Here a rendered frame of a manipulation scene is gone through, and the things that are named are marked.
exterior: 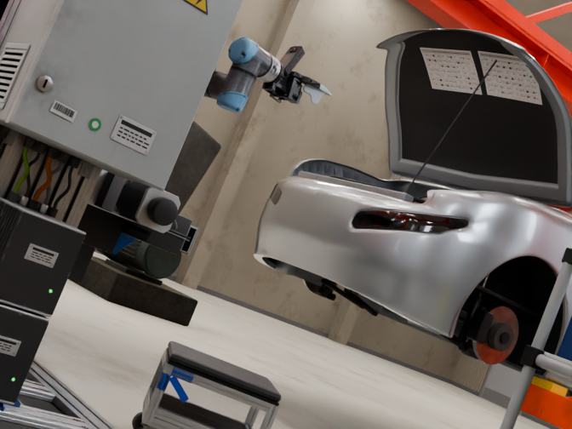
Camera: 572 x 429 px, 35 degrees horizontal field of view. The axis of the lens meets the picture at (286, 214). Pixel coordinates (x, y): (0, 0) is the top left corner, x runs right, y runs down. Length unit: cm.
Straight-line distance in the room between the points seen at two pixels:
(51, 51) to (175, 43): 25
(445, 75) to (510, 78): 54
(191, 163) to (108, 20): 686
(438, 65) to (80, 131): 425
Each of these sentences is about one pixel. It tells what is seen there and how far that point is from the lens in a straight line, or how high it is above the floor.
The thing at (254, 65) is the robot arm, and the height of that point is 119.
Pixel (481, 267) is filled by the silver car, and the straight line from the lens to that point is 468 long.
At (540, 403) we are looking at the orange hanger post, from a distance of 528.
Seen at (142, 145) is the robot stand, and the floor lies 83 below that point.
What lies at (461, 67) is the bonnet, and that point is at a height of 229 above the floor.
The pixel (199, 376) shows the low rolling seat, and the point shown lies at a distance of 299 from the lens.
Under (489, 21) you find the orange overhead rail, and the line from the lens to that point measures 741.
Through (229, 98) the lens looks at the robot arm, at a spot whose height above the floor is 108.
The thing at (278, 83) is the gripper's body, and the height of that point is 119.
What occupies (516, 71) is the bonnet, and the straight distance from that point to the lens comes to 533.
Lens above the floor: 69
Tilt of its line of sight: 4 degrees up
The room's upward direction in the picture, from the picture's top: 22 degrees clockwise
